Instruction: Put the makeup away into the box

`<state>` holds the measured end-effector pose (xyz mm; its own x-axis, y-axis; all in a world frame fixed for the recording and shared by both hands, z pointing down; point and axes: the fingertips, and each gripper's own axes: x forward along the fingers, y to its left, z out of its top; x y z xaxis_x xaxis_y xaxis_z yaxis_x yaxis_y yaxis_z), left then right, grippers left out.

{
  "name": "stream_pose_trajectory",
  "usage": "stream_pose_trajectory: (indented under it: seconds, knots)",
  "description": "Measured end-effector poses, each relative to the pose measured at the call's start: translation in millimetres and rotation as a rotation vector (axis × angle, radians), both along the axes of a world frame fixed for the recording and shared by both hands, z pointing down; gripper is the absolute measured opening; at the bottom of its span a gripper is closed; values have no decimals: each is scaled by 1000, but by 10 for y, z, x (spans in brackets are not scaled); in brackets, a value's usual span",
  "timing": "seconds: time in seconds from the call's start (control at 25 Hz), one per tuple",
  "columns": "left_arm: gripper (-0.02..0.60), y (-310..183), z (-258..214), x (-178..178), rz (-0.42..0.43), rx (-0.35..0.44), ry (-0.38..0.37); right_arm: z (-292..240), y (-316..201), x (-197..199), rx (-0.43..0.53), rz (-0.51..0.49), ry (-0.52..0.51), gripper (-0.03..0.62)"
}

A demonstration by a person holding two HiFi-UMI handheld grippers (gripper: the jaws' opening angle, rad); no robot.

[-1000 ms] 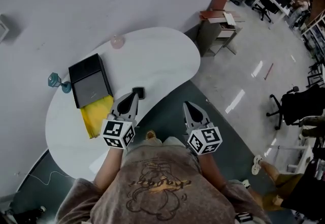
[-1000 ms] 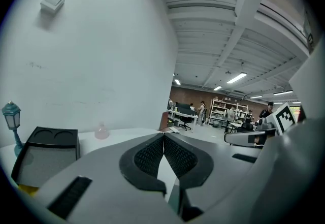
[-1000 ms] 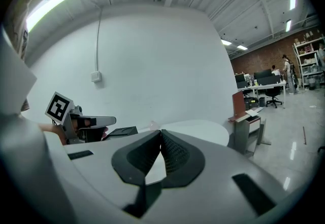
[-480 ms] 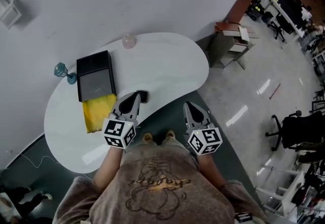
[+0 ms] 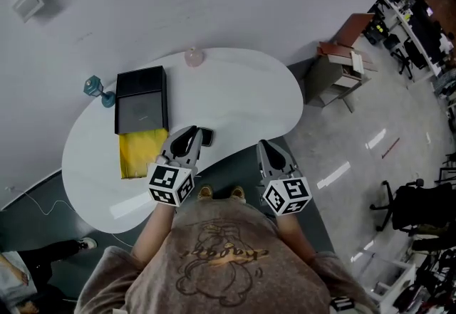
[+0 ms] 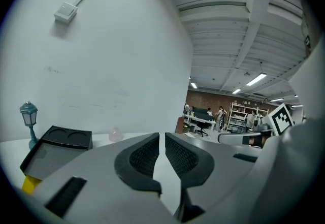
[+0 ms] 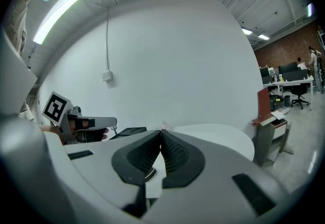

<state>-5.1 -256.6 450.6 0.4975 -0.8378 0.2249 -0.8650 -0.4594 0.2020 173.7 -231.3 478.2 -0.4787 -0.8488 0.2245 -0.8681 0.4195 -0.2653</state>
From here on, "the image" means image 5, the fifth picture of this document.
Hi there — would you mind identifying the small black device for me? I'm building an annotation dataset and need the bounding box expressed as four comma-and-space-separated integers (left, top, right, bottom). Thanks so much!
199, 127, 216, 147

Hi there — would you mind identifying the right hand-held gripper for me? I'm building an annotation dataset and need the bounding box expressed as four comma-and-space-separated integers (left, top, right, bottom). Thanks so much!
256, 140, 313, 217

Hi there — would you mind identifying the pink glass vase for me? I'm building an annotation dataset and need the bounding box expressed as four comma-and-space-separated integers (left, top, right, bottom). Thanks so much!
183, 47, 206, 68

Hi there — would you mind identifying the person's right forearm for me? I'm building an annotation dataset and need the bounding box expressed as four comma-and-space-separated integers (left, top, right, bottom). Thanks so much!
276, 211, 318, 256

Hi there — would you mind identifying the white kidney-shaped table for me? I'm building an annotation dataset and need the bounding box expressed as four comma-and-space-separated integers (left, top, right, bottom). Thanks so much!
61, 47, 305, 234

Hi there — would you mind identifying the black office chair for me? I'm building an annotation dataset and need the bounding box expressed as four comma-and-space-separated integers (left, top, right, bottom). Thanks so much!
390, 34, 414, 80
369, 179, 456, 234

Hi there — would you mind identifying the long white desk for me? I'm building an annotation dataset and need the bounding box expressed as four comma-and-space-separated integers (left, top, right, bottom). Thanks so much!
379, 0, 456, 78

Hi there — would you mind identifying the person's left forearm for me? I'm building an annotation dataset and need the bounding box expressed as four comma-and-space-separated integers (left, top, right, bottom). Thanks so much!
130, 201, 179, 260

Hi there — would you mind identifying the teal lantern ornament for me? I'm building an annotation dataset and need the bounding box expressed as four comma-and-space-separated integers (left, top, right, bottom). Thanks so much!
83, 74, 117, 109

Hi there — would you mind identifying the white floor cable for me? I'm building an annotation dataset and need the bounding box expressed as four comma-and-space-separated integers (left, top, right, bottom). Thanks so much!
5, 186, 135, 248

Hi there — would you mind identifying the black box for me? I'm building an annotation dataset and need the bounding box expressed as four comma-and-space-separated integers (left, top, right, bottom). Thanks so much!
113, 65, 170, 181

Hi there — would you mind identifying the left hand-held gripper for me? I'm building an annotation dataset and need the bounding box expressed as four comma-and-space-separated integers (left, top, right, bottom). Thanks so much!
147, 125, 204, 207

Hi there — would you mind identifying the grey cabinet with brown top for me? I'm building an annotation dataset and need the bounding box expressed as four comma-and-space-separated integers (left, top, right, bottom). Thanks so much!
304, 12, 378, 114

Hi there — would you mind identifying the person's brown printed shirt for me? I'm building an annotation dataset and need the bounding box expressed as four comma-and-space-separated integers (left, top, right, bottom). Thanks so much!
73, 197, 378, 314

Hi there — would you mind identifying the person's left brown shoe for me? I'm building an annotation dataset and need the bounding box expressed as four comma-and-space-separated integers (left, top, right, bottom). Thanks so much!
197, 184, 214, 201

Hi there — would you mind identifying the black white striped device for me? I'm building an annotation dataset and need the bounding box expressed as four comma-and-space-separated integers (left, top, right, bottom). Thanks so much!
329, 296, 357, 313

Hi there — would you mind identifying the black equipment heap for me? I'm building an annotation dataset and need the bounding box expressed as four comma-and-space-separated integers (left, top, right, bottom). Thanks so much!
409, 230, 456, 314

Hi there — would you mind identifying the red floor tape strip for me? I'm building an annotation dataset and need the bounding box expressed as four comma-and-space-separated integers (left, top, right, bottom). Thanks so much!
380, 137, 400, 159

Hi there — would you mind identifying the white metal rack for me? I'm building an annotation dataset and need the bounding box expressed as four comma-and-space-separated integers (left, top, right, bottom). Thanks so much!
368, 258, 418, 312

